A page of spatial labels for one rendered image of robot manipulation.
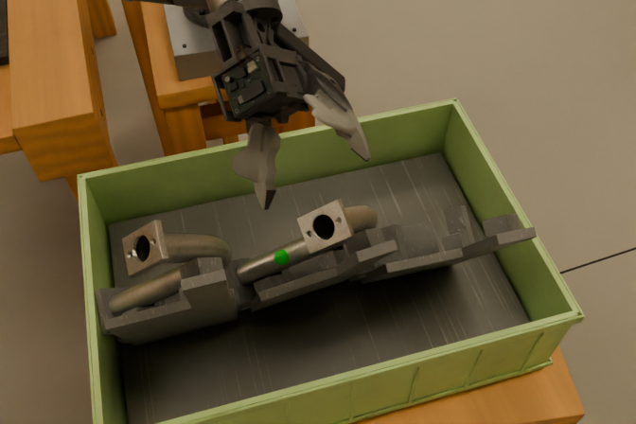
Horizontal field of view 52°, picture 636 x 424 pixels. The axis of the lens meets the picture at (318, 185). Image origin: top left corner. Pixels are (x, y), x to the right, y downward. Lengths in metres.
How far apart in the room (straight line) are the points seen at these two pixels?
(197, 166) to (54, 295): 1.14
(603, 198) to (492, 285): 1.36
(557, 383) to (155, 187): 0.68
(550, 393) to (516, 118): 1.59
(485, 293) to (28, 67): 0.91
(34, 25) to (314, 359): 0.88
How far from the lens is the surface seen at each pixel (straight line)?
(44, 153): 1.29
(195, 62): 1.29
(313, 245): 0.68
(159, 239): 0.64
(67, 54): 1.35
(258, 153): 0.72
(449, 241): 0.86
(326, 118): 0.63
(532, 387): 1.04
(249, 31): 0.68
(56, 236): 2.23
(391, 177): 1.13
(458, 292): 1.02
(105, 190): 1.06
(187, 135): 1.38
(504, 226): 0.75
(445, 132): 1.15
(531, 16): 2.99
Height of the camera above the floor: 1.72
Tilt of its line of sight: 52 degrees down
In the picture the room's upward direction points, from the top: straight up
